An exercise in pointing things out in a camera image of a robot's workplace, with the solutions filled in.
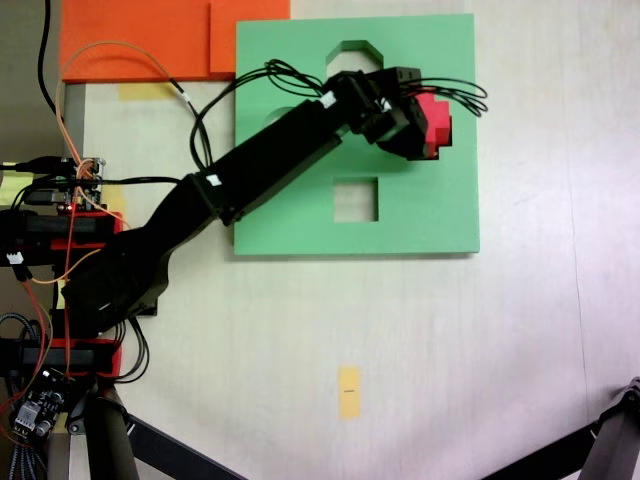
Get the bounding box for red cross columnar block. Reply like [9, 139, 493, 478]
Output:
[417, 93, 455, 162]

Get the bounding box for large orange flat block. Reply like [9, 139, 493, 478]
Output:
[59, 0, 237, 84]

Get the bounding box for green shape sorting board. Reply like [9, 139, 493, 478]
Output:
[232, 13, 482, 259]

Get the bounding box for yellow tape strip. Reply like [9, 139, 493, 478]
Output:
[118, 82, 174, 101]
[102, 184, 129, 214]

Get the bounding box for yellow tape marker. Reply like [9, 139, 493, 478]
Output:
[338, 365, 362, 420]

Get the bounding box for red and black table clamp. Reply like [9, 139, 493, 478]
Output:
[0, 338, 124, 379]
[0, 208, 125, 251]

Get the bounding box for black tripod brace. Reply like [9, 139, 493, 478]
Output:
[479, 422, 601, 480]
[124, 414, 249, 480]

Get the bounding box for black USB plug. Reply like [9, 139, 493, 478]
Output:
[22, 188, 70, 205]

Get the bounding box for black tripod leg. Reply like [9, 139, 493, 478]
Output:
[67, 392, 141, 480]
[582, 375, 640, 480]

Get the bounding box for yellow sticky note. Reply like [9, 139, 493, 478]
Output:
[0, 168, 32, 206]

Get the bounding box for small black power board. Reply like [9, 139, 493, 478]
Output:
[8, 368, 69, 446]

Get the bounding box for thin black gripper wires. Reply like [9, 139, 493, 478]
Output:
[399, 76, 489, 119]

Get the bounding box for thin black arm wires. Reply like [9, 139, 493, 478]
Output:
[168, 58, 329, 176]

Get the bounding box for circuit board with wires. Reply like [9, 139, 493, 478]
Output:
[55, 156, 110, 211]

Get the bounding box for thin black base wires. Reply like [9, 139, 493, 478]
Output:
[112, 317, 152, 384]

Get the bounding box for thin orange wire loop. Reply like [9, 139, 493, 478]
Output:
[54, 41, 190, 174]

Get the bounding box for thick black cable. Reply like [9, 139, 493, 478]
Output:
[38, 0, 64, 119]

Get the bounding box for black USB cable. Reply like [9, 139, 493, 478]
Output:
[0, 156, 69, 176]

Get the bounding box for braided grey cable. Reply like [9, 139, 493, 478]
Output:
[5, 442, 39, 480]

